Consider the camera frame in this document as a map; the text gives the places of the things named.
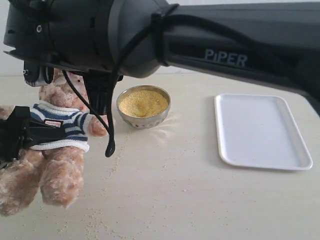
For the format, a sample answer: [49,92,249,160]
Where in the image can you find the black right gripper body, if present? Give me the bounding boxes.
[3,0,60,68]

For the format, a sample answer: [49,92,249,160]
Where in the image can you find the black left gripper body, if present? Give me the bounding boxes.
[0,106,31,163]

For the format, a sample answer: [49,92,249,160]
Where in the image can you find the teddy bear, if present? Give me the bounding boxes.
[0,69,108,217]

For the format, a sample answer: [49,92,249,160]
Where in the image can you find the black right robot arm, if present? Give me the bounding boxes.
[3,0,320,115]

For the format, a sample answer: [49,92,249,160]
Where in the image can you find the steel bowl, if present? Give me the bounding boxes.
[116,85,171,129]

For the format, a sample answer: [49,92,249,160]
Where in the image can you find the yellow millet grains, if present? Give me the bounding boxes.
[119,90,169,118]

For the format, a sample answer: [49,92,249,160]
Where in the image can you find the white plastic tray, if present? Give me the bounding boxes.
[214,93,313,171]

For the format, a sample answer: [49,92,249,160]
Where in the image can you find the black camera cable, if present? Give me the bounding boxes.
[61,4,320,158]

